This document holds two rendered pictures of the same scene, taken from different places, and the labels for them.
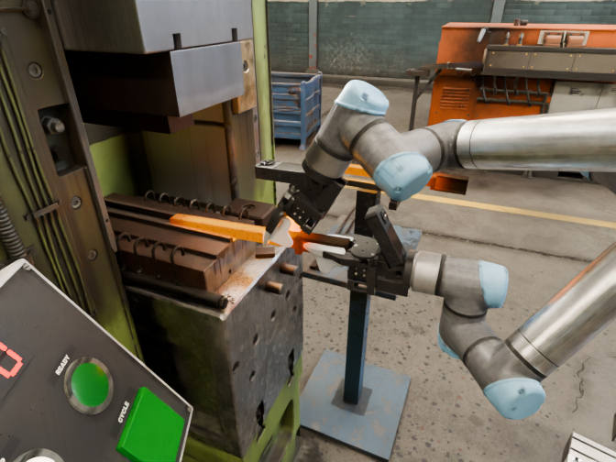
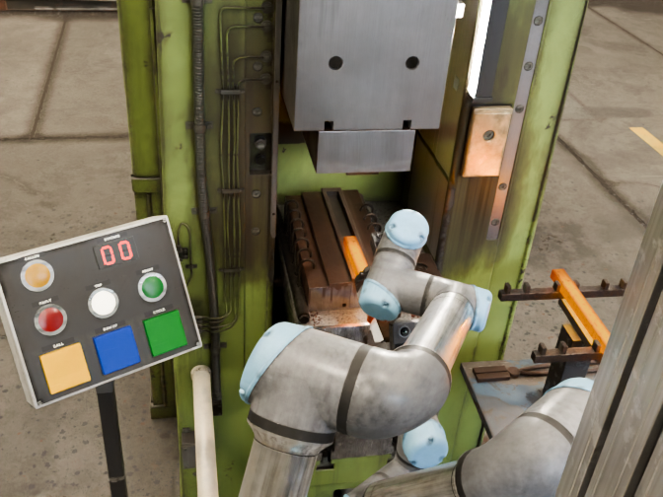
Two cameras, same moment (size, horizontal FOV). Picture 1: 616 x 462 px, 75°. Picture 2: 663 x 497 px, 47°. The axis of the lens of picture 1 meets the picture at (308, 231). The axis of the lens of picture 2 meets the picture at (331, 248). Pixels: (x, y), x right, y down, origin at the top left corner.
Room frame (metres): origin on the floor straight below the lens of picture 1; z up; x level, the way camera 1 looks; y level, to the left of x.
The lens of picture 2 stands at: (-0.13, -0.97, 2.01)
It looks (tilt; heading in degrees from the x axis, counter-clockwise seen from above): 33 degrees down; 55
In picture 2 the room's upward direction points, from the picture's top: 4 degrees clockwise
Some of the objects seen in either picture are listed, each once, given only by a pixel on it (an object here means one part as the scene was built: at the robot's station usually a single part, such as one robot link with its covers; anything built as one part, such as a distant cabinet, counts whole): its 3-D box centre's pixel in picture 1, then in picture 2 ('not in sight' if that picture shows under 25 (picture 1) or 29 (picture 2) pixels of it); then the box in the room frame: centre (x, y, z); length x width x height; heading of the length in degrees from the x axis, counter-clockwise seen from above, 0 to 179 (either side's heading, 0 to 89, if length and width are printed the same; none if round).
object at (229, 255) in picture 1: (153, 236); (334, 243); (0.81, 0.36, 0.96); 0.42 x 0.20 x 0.09; 68
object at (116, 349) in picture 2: not in sight; (116, 349); (0.18, 0.17, 1.01); 0.07 x 0.05 x 0.07; 3
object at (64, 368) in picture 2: not in sight; (65, 368); (0.08, 0.16, 1.01); 0.07 x 0.05 x 0.07; 3
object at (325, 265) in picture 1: (324, 259); (375, 339); (0.65, -0.03, 0.99); 0.09 x 0.03 x 0.06; 71
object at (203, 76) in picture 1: (117, 69); (345, 109); (0.81, 0.36, 1.32); 0.42 x 0.20 x 0.10; 68
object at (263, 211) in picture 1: (249, 218); (418, 277); (0.91, 0.15, 0.95); 0.12 x 0.08 x 0.06; 68
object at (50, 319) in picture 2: not in sight; (50, 319); (0.08, 0.21, 1.09); 0.05 x 0.03 x 0.04; 158
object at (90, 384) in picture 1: (90, 384); (152, 287); (0.28, 0.22, 1.09); 0.05 x 0.03 x 0.04; 158
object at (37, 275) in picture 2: not in sight; (37, 275); (0.08, 0.25, 1.16); 0.05 x 0.03 x 0.04; 158
